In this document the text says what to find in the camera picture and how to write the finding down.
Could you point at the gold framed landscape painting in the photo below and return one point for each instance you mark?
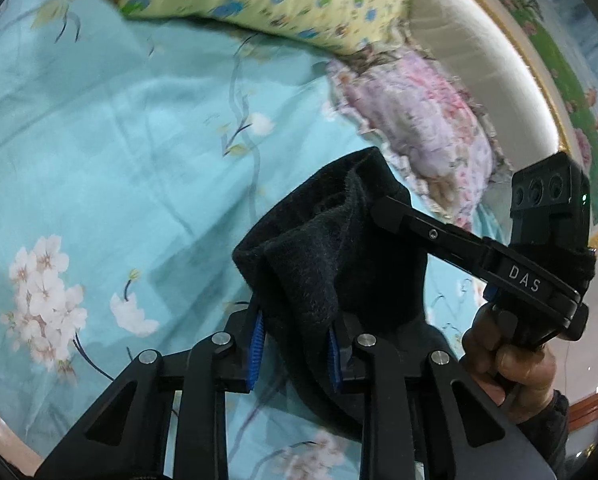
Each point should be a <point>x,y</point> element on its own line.
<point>569,35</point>

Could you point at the black pants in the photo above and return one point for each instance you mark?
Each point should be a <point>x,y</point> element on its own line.
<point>319,260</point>

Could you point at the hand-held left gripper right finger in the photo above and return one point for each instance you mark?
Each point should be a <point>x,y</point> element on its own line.
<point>335,360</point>

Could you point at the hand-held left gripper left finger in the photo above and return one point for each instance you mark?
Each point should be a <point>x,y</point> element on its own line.
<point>256,355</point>

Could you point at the reddish wooden bed frame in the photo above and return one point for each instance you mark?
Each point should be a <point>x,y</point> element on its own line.
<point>594,400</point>

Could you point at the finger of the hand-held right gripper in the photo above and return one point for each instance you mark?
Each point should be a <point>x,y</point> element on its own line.
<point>429,235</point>

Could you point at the blue floral bed sheet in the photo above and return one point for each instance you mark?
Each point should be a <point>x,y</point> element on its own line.
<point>104,135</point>

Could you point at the person's right forearm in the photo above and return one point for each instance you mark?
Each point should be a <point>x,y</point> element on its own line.
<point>554,435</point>

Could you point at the yellow floral pillow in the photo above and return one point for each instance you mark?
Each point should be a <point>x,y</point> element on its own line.
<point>279,0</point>

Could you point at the cream covered headboard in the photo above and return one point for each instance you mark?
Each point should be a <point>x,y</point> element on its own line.
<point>479,35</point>

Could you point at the pink floral ruffled pillow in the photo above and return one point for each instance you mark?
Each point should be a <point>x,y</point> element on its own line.
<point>429,125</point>

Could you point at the person's right hand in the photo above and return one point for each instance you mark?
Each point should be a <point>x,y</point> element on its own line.
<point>524,370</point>

